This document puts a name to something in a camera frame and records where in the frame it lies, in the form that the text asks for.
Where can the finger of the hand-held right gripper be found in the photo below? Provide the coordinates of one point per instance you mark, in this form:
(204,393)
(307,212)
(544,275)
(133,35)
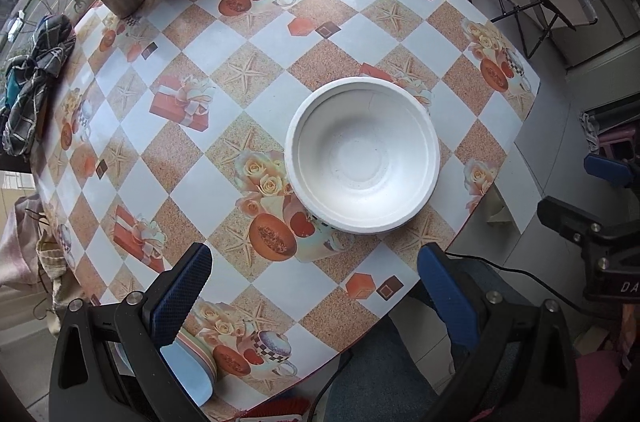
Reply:
(570,219)
(610,169)

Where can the beige cloth bag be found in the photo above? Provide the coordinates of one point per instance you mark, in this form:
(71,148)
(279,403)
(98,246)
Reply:
(20,252)

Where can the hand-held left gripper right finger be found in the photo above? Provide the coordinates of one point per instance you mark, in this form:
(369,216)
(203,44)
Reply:
(450,302)

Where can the pink plastic stool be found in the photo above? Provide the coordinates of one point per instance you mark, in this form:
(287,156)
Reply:
(617,147)

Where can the grey plaid cloth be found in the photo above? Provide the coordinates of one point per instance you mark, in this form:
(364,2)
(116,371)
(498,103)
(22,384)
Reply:
(40,62)

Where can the blue grey upholstered seat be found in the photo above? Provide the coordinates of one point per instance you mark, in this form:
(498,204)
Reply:
(385,372)

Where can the grey white rag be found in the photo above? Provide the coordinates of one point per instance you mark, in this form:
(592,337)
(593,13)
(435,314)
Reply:
(590,132)

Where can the white round bowl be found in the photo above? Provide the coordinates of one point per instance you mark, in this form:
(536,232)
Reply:
(362,157)

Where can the blue square plate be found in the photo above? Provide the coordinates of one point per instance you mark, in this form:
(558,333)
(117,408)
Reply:
(187,377)

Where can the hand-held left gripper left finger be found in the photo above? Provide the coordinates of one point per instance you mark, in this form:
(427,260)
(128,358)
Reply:
(182,297)

